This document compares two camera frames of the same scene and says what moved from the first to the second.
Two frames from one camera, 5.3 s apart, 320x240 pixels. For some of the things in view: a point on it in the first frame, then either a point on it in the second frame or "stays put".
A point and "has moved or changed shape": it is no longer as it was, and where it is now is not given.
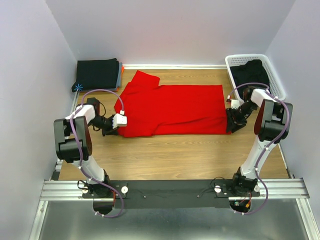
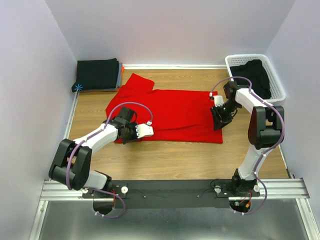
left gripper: [110, 130] → [131, 132]
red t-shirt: [148, 109] has moved or changed shape
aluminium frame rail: [282, 188] stays put
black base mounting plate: [169, 194] stays put
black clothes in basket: [253, 71] stays put
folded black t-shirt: [94, 75] stays put
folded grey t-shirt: [119, 78] stays put
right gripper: [233, 120] → [220, 114]
